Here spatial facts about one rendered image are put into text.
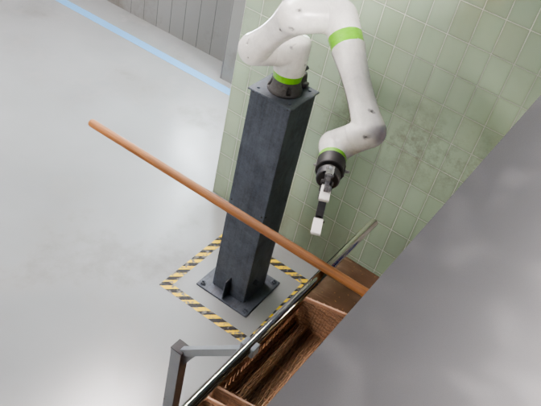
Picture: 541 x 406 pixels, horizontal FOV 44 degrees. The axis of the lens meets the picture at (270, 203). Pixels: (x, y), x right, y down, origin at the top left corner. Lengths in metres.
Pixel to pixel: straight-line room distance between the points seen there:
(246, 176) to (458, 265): 2.25
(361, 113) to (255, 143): 0.83
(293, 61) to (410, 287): 2.00
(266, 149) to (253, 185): 0.22
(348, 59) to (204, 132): 2.44
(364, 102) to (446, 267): 1.42
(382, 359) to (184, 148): 3.79
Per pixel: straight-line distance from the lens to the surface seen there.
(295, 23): 2.27
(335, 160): 2.11
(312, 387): 0.65
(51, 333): 3.32
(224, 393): 2.28
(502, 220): 0.92
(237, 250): 3.30
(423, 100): 3.10
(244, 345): 1.84
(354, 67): 2.24
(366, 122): 2.15
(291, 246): 2.09
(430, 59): 3.03
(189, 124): 4.64
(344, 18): 2.32
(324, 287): 2.88
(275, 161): 2.88
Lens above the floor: 2.62
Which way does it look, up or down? 40 degrees down
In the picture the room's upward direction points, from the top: 14 degrees clockwise
